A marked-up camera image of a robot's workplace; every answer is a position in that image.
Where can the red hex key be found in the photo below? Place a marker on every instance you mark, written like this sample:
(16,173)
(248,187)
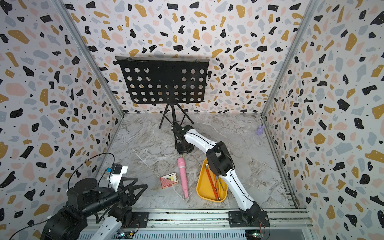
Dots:
(211,181)

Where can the black perforated music stand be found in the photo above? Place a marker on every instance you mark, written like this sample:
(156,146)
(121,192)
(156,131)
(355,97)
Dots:
(167,81)

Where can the small purple rabbit figurine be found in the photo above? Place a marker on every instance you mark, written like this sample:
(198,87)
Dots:
(260,130)

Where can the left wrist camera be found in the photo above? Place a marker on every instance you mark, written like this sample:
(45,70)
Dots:
(116,174)

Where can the orange hex key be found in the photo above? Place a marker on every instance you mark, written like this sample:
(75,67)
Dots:
(216,188)

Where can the red playing card box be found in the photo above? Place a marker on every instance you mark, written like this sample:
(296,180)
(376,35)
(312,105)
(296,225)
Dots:
(169,180)

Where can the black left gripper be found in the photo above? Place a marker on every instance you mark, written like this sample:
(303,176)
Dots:
(124,200)

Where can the yellow plastic storage tray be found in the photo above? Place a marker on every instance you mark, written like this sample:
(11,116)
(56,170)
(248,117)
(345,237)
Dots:
(210,187)

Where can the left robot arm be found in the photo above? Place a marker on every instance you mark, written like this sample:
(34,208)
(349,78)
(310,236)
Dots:
(86,199)

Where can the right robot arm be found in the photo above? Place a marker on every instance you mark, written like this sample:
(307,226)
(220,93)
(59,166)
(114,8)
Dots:
(222,165)

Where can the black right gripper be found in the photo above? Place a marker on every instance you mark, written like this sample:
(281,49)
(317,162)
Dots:
(187,150)

